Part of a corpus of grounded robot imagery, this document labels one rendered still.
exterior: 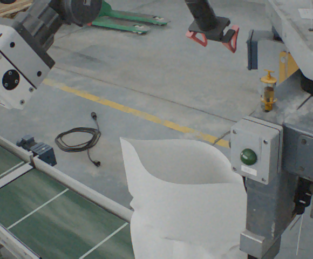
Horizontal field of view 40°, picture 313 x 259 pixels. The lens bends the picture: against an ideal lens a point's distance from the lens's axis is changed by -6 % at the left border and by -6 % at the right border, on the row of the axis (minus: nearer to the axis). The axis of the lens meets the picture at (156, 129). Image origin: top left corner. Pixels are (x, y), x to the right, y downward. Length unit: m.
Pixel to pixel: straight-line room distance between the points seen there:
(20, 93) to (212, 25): 0.58
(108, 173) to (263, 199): 2.21
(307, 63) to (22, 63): 0.49
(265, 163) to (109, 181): 2.24
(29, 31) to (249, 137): 0.40
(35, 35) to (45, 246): 1.33
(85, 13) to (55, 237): 1.34
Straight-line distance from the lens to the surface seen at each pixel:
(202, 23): 1.15
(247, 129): 0.71
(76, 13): 0.80
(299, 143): 0.73
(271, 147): 0.70
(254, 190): 0.83
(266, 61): 1.17
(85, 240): 1.94
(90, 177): 2.97
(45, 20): 0.78
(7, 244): 2.17
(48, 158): 2.61
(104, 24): 5.92
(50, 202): 2.20
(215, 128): 3.34
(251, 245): 0.91
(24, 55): 0.75
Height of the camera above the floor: 1.70
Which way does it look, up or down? 30 degrees down
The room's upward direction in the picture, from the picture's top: 6 degrees counter-clockwise
